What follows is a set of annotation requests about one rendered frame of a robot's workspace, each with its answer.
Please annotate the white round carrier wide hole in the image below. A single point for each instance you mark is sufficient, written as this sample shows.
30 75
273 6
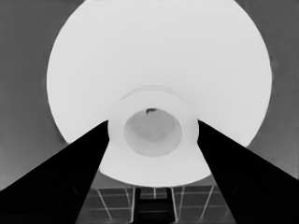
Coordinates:
187 113

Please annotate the large thick white disc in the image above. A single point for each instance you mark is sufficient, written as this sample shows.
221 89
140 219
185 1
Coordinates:
155 46

